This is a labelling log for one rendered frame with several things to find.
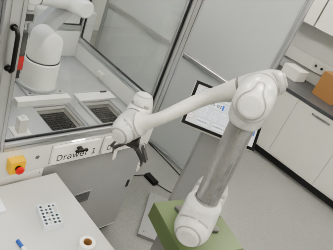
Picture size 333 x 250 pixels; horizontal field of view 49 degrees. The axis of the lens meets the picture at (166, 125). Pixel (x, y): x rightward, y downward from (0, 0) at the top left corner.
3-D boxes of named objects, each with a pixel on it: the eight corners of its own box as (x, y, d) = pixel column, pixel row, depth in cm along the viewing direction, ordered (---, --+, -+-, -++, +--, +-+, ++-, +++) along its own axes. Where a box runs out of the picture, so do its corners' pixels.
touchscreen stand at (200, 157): (192, 257, 278) (253, 153, 229) (136, 235, 276) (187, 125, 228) (197, 213, 322) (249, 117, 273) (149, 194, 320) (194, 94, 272)
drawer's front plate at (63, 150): (97, 155, 206) (102, 139, 201) (50, 165, 185) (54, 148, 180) (95, 153, 207) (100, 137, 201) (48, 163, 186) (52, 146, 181)
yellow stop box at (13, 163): (25, 173, 172) (27, 161, 168) (9, 176, 167) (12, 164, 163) (20, 166, 174) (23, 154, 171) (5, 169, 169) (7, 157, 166)
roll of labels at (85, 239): (74, 246, 157) (76, 240, 155) (85, 238, 163) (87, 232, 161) (84, 257, 155) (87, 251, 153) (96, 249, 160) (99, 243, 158)
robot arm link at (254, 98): (211, 230, 169) (197, 262, 151) (180, 213, 173) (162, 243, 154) (288, 82, 133) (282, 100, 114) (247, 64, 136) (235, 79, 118)
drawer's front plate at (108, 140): (139, 145, 228) (144, 131, 223) (101, 154, 208) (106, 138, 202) (138, 143, 229) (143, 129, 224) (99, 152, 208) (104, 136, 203)
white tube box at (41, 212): (61, 228, 163) (63, 222, 161) (42, 232, 158) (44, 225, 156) (53, 208, 171) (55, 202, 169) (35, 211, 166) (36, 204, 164)
